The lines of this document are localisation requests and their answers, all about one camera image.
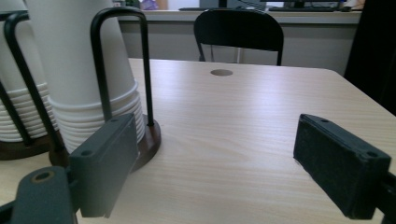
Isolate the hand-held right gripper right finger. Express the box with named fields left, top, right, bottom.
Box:
left=292, top=113, right=393, bottom=220

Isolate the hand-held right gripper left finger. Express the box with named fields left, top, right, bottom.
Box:
left=68, top=113, right=140, bottom=219

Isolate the black wire cup holder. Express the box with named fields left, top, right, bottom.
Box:
left=0, top=7, right=163, bottom=173

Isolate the black curtain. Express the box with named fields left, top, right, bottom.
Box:
left=343, top=0, right=396, bottom=117

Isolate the white background desk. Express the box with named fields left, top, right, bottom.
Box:
left=117, top=8, right=364, bottom=26

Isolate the purple object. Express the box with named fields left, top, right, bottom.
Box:
left=139, top=0, right=160, bottom=11

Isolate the black folding chair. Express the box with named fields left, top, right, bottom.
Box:
left=192, top=8, right=285, bottom=66

